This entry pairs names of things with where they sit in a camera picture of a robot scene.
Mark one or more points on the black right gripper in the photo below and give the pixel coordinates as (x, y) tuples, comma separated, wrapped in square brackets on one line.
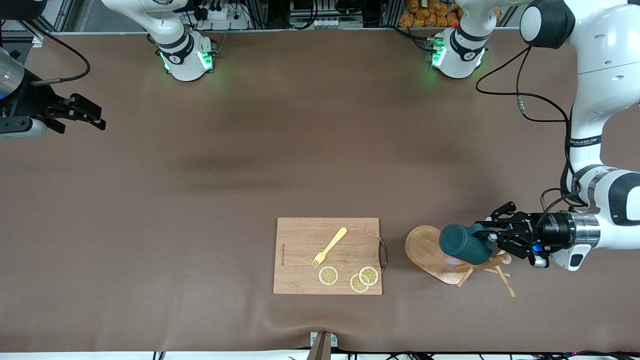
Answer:
[(31, 101)]

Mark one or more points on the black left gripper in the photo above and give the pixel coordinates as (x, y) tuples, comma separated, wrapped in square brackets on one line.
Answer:
[(554, 228)]

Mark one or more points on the teal mug yellow inside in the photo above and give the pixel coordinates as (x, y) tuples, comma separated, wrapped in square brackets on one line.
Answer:
[(462, 245)]

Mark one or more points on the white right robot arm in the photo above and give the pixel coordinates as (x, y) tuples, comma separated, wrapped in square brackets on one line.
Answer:
[(175, 50)]

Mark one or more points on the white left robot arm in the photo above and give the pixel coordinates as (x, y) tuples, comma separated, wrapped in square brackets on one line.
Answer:
[(600, 75)]

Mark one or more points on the wooden mug tree rack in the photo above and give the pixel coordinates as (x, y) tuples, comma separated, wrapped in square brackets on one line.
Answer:
[(425, 250)]

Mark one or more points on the lemon slice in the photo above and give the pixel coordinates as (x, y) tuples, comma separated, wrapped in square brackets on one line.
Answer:
[(328, 275), (356, 286), (369, 275)]

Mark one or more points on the white power strip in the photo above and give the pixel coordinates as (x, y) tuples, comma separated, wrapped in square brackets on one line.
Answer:
[(220, 17)]

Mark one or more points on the yellow plastic fork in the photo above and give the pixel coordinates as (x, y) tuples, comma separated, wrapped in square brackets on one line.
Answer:
[(331, 246)]

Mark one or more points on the bamboo cutting board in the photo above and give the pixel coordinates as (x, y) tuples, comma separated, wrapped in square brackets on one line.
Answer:
[(300, 245)]

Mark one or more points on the orange snack packs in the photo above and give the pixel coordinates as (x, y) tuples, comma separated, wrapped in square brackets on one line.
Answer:
[(430, 15)]

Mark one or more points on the metal table edge bracket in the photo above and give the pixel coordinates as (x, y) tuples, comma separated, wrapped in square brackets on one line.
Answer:
[(322, 345)]

